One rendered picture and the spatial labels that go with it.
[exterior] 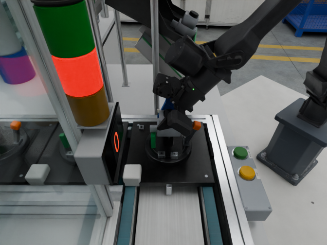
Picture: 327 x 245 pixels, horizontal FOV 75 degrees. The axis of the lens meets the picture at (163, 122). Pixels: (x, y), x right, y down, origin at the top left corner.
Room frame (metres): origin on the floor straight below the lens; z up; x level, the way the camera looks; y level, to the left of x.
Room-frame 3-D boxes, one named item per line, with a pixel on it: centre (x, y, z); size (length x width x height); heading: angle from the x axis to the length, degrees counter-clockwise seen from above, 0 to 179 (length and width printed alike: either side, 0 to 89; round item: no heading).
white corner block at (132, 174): (0.33, 0.08, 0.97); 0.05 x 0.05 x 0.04; 0
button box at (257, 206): (0.34, -0.23, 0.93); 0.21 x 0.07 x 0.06; 0
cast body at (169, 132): (0.43, 0.00, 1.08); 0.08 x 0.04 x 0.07; 90
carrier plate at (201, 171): (0.43, -0.01, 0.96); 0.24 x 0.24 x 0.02; 0
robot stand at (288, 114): (0.46, -0.43, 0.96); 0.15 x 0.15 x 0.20; 37
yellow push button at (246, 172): (0.34, -0.23, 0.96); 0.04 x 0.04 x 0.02
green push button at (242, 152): (0.41, -0.23, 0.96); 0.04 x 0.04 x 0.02
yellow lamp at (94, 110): (0.24, 0.10, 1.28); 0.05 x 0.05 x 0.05
